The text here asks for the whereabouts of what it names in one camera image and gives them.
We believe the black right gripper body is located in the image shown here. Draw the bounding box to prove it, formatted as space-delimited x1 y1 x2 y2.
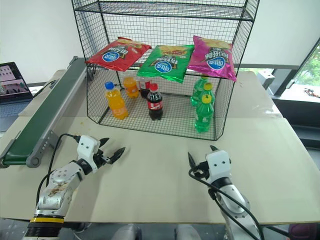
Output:
193 160 209 180

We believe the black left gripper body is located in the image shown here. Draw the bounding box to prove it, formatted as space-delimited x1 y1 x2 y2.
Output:
93 148 111 169

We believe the green conveyor belt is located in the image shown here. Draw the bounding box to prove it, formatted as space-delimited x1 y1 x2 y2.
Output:
0 56 89 169

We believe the green soda bottle yellow cap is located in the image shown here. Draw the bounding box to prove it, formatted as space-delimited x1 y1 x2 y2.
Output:
190 75 210 108
198 82 216 106
194 94 215 134

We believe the orange soda bottle blue cap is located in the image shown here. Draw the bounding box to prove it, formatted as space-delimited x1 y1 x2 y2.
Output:
104 81 129 121

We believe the cola bottle red cap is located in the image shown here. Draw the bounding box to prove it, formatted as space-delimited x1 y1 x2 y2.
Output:
146 83 164 122

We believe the grey box device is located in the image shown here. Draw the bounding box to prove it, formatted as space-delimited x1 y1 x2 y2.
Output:
256 69 277 96

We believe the red chips bag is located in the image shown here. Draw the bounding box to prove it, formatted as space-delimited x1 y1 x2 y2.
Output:
85 36 153 73

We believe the pink chips bag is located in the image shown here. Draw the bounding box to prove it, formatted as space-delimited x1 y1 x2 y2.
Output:
187 35 238 83

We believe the green chips bag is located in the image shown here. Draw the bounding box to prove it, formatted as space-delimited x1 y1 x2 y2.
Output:
136 44 196 84

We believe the open laptop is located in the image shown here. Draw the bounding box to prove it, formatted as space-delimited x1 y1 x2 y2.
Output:
0 61 34 133

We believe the dark purple rounded shape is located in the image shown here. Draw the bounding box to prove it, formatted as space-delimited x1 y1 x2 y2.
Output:
288 221 320 240

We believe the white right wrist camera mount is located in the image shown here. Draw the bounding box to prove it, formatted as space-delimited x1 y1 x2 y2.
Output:
204 149 233 186

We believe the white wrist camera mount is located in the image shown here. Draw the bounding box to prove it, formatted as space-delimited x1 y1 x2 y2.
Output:
204 149 233 186
76 135 101 174

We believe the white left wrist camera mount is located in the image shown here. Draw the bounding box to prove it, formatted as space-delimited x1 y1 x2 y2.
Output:
76 135 101 174

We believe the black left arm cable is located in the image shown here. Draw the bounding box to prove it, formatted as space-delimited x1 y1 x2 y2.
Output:
36 133 81 208

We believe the thin black table cable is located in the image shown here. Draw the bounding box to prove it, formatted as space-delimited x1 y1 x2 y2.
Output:
31 79 59 98

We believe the black wire mesh rack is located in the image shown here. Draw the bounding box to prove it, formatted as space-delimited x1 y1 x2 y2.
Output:
71 0 261 141

